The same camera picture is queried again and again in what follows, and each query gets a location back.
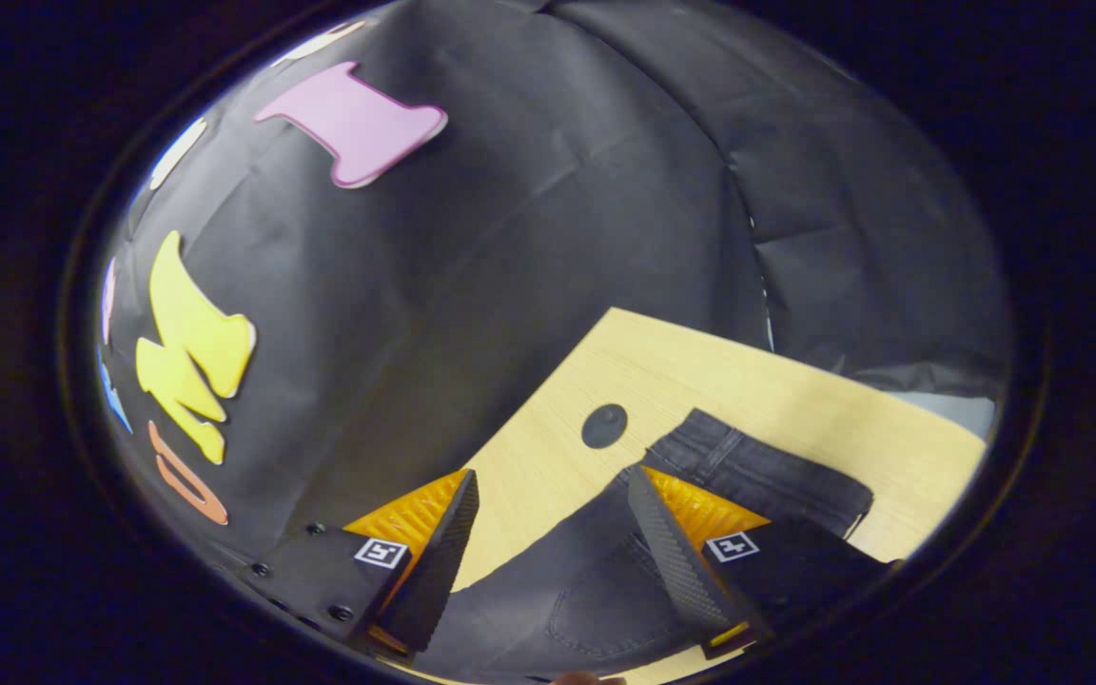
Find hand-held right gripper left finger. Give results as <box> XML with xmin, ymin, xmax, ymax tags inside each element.
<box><xmin>242</xmin><ymin>467</ymin><xmax>482</xmax><ymax>657</ymax></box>

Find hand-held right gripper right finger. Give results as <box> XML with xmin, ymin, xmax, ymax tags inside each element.
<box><xmin>626</xmin><ymin>464</ymin><xmax>893</xmax><ymax>660</ymax></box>

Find black table cable grommet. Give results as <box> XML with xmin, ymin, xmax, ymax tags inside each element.
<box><xmin>581</xmin><ymin>403</ymin><xmax>629</xmax><ymax>450</ymax></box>

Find black denim jeans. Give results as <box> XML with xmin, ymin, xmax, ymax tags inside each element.
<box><xmin>412</xmin><ymin>408</ymin><xmax>877</xmax><ymax>685</ymax></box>

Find black backdrop cloth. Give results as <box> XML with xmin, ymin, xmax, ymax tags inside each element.
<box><xmin>96</xmin><ymin>0</ymin><xmax>1015</xmax><ymax>572</ymax></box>

